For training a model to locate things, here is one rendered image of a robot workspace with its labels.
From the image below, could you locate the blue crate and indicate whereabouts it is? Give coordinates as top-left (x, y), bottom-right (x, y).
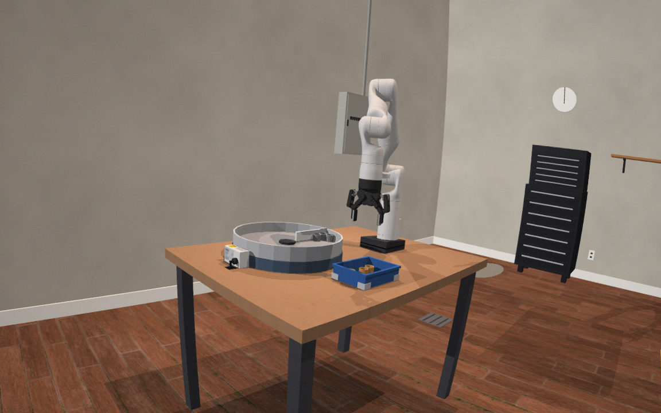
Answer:
top-left (331, 256), bottom-right (400, 290)

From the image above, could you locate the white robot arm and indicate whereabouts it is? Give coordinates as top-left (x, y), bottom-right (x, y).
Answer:
top-left (359, 79), bottom-right (405, 240)

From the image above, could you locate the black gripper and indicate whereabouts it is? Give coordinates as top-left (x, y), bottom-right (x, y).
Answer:
top-left (347, 178), bottom-right (390, 225)

